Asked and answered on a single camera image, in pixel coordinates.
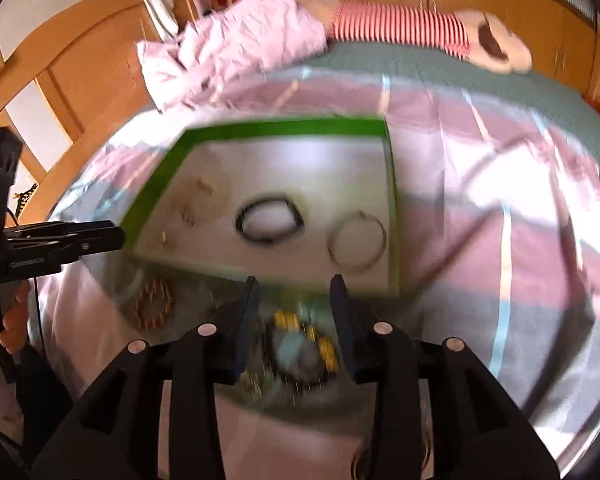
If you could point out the striped plush toy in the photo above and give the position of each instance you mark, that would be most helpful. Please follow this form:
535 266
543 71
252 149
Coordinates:
395 25

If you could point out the white cloth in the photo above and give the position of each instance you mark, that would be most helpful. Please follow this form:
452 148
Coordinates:
157 5

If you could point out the white crumpled blanket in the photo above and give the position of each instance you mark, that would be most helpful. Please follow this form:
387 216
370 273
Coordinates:
240 40

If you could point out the dark cloth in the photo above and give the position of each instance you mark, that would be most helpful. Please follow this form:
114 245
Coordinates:
45 400

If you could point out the black wrist watch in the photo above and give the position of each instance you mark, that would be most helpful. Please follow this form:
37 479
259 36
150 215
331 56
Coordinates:
240 227

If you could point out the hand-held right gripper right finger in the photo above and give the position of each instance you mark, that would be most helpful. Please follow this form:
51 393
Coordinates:
345 332

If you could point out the green cardboard box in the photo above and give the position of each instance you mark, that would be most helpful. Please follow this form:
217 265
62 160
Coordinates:
310 170

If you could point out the silver bangle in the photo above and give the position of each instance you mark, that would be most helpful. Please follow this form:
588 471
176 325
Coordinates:
332 252

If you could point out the pink grey patchwork bedsheet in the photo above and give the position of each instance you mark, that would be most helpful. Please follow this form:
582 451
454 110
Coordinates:
480 240

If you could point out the person's left hand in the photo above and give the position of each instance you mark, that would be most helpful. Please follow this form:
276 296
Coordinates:
17 325

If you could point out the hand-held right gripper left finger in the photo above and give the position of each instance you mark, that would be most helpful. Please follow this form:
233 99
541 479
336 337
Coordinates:
247 332

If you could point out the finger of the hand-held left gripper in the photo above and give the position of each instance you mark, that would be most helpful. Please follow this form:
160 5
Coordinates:
95 237

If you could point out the clear plastic wrist watch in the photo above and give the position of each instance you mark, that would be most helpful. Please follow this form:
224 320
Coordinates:
205 185

